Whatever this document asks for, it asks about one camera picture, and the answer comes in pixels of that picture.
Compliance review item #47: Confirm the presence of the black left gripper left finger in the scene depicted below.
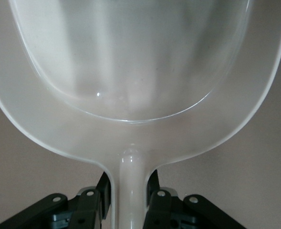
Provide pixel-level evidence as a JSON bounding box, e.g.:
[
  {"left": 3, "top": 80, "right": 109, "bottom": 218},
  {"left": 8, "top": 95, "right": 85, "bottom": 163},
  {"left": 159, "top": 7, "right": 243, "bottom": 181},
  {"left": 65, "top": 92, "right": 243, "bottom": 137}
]
[{"left": 0, "top": 171, "right": 112, "bottom": 229}]

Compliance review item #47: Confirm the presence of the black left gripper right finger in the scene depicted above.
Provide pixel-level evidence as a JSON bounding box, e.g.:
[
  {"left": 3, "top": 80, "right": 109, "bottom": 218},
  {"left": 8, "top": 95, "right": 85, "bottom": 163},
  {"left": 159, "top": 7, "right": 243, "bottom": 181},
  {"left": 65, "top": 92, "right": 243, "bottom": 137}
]
[{"left": 142, "top": 168, "right": 248, "bottom": 229}]

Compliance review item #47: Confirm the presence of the beige plastic dustpan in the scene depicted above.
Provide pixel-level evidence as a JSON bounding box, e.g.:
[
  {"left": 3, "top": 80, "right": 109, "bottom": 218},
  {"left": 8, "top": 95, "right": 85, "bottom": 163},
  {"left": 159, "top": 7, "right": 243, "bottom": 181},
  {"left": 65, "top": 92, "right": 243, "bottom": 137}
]
[{"left": 0, "top": 0, "right": 281, "bottom": 229}]

